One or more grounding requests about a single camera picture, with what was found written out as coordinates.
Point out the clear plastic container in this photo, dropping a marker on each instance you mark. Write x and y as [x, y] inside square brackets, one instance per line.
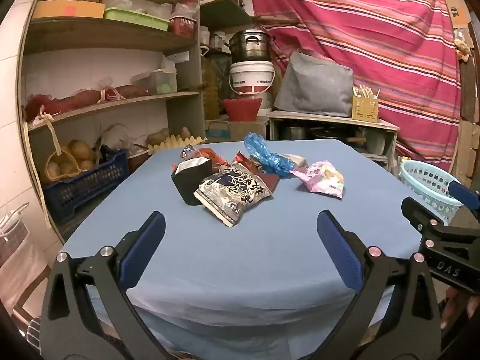
[161, 81]

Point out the black snack bag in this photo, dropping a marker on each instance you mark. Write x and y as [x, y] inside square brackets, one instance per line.
[189, 187]

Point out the person's right hand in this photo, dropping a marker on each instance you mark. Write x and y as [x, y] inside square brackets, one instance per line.
[450, 311]

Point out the yellow flat box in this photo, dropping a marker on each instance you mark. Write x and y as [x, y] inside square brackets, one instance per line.
[67, 9]

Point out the bundle of chopsticks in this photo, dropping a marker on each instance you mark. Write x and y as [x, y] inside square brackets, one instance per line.
[365, 92]

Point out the dark blue plastic crate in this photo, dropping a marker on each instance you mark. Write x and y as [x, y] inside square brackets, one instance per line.
[90, 187]

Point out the small steel pot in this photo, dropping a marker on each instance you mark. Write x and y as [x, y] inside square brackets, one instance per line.
[294, 133]

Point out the blue plastic bag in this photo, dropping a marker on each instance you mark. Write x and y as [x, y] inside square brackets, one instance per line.
[268, 155]

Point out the grey low cabinet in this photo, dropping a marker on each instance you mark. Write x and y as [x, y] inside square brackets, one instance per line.
[330, 118]

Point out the small brown potato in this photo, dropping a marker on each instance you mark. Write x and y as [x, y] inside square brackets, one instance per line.
[186, 132]

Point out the small red basket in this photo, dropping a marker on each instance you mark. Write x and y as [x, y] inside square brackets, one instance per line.
[183, 27]

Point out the small red white wrapper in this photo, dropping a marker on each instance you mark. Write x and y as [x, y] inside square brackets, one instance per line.
[187, 152]

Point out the white jars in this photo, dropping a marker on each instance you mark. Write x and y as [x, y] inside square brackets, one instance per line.
[212, 37]

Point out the small dark bucket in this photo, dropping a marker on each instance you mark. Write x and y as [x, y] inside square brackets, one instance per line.
[138, 159]

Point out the yellow egg tray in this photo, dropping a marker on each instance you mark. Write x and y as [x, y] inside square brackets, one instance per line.
[176, 144]

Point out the black white printed snack packet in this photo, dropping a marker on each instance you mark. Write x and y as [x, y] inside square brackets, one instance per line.
[232, 193]

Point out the red mesh bag of yams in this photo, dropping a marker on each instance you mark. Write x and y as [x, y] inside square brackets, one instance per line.
[82, 99]

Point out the white plastic bucket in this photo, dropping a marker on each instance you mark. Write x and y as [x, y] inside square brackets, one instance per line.
[251, 78]

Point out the cardboard sheets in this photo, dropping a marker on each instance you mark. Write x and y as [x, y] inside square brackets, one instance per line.
[463, 82]

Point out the cardboard box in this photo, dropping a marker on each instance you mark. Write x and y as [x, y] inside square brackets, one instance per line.
[243, 129]

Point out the red striped cloth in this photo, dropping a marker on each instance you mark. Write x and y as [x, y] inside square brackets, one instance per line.
[375, 33]

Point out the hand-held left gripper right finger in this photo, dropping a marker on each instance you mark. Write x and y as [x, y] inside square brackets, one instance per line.
[337, 245]

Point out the yellow chopstick holder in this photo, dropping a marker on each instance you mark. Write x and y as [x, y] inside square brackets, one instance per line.
[364, 109]

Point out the wicker basket of potatoes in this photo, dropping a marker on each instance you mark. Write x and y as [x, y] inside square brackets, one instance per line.
[71, 157]

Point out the light blue plastic basket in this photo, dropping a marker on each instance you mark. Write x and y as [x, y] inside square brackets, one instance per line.
[427, 187]

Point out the orange red snack wrapper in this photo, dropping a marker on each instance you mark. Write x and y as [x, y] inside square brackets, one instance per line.
[213, 159]

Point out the wooden shelf unit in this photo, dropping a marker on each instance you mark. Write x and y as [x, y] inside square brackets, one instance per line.
[97, 35]

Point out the green plastic tray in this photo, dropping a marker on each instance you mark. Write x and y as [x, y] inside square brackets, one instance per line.
[135, 18]

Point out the red plastic basket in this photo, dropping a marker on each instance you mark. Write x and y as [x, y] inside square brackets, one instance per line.
[242, 109]

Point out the pink snack packet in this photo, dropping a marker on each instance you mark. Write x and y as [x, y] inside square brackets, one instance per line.
[322, 180]

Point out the large brown potato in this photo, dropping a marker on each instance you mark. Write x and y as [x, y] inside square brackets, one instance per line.
[157, 137]

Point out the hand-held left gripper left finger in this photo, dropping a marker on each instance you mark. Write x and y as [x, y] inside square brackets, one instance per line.
[144, 245]

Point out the yellow oil bottle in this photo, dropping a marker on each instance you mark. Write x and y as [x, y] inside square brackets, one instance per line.
[210, 90]

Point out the dark red snack packet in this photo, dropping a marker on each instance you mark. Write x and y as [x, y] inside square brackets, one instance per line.
[268, 182]

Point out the steel cooking pot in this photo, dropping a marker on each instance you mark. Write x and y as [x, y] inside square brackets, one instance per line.
[249, 47]

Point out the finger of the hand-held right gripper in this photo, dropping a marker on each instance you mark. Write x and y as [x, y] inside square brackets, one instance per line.
[418, 210]
[465, 195]

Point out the grey cushion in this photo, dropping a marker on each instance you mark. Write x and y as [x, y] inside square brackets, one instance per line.
[315, 86]

